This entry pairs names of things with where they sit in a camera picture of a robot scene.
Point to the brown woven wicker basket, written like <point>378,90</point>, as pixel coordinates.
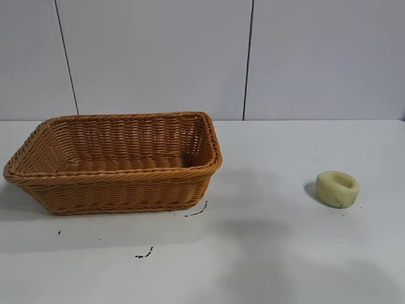
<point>126,187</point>

